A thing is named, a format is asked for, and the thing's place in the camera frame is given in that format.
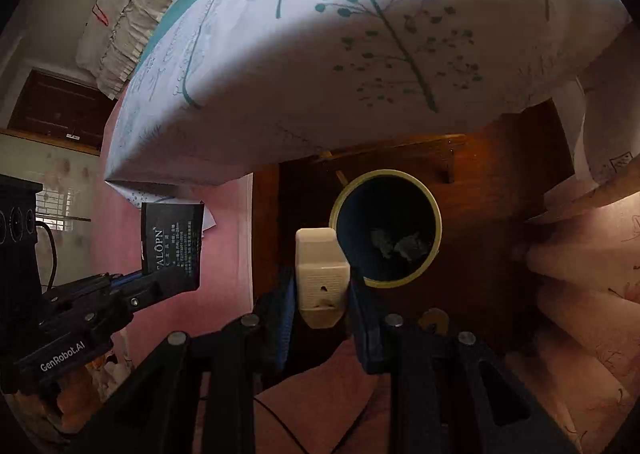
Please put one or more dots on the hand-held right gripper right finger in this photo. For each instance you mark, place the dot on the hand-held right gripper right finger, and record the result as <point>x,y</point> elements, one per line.
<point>362,326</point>

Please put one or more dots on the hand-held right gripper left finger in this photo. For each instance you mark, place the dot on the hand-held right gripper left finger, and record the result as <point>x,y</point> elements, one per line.
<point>287,315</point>

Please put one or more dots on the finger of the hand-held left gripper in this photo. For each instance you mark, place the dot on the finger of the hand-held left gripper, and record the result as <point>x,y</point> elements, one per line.
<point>127,280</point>
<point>145,295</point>

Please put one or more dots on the cream plastic plug-in device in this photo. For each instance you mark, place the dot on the cream plastic plug-in device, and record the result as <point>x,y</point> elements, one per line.
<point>320,274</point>

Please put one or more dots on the black printed packet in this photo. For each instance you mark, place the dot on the black printed packet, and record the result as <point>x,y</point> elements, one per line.
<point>170,244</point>

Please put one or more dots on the blue bin with yellow rim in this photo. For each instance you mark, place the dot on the blue bin with yellow rim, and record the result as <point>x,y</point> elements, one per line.
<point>360,229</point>

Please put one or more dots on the person's left hand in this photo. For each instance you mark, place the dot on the person's left hand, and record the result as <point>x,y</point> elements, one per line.
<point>75,399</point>

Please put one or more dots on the yellow slipper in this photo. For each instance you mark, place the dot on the yellow slipper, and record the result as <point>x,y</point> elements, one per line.
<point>434,320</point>

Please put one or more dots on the crumpled grey paper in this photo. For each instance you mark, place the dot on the crumpled grey paper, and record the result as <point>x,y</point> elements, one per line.
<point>412,246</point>
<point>382,244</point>

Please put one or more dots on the brown wooden door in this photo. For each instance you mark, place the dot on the brown wooden door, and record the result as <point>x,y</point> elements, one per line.
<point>55,109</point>

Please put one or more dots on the pink floral curtain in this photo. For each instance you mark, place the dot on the pink floral curtain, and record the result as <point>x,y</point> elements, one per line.
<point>590,284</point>

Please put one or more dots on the table with tree-print cloth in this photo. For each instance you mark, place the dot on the table with tree-print cloth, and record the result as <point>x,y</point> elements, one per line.
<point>350,84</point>

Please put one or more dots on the furniture under lace cover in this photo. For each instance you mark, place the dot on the furniture under lace cover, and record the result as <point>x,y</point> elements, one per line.
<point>125,24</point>

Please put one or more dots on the red ribbon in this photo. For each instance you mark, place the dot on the red ribbon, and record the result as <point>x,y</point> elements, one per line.
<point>101,15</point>

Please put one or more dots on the wooden table frame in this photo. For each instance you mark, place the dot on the wooden table frame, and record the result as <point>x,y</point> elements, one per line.
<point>400,149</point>

